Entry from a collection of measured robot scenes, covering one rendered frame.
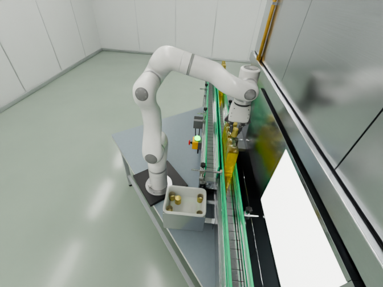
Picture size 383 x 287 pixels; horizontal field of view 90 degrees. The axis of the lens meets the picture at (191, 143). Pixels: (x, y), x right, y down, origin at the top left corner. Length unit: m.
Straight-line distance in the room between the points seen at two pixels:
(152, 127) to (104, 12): 6.52
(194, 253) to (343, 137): 0.95
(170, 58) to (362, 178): 0.71
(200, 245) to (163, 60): 1.00
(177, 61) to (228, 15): 5.93
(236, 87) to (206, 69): 0.15
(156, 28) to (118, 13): 1.17
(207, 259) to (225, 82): 0.93
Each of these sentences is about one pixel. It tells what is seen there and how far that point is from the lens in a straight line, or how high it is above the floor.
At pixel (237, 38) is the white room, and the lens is 6.85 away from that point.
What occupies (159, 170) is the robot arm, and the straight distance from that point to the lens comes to 1.23.
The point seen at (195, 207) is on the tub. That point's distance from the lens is 1.14.
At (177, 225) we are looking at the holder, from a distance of 1.15.
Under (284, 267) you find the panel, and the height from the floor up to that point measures 1.22.
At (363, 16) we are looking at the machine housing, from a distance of 0.65.
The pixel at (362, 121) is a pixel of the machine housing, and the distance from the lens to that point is 0.55.
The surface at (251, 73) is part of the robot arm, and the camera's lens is 0.86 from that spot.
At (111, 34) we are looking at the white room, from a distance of 7.44.
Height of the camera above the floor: 1.91
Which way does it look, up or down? 40 degrees down
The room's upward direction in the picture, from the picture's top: 4 degrees clockwise
